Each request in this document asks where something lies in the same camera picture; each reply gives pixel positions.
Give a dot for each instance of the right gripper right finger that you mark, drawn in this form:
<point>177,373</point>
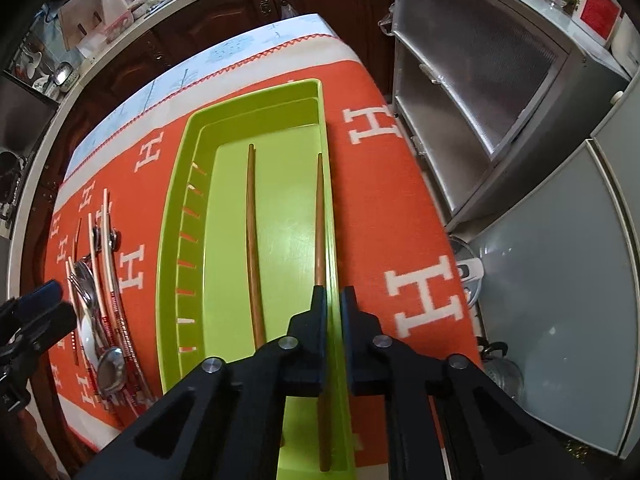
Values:
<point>445,419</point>

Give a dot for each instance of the steel soup spoon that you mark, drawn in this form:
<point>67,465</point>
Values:
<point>111,372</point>

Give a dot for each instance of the wooden cutting board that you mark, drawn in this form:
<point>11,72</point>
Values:
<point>78,18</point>

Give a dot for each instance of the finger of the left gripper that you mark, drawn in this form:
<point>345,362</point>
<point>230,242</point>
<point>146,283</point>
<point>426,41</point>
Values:
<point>35,322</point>

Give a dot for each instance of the steel chopstick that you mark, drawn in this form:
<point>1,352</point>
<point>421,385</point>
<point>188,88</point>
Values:
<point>123,333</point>
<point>73,286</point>

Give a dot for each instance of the bamboo chopstick red end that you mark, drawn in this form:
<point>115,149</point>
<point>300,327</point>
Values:
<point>123,395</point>
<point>109,247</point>

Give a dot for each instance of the large steel spoon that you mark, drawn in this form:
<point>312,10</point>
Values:
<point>82,271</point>

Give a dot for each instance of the frosted glass cabinet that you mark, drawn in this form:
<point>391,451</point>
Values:
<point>495,94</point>

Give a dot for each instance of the white ceramic soup spoon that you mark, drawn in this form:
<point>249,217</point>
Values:
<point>89,342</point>

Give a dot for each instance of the green plastic utensil tray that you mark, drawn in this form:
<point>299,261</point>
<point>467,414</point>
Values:
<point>202,304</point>

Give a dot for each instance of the orange H-pattern table mat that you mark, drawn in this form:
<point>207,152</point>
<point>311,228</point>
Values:
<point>390,244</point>

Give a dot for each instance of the steel fork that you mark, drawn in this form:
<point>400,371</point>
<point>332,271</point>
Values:
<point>87,295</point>

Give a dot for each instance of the blue floral tablecloth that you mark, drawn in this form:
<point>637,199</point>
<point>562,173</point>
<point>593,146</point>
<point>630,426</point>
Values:
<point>196,67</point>

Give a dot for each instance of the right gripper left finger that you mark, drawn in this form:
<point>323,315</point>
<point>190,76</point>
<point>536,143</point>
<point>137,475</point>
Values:
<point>224,420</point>

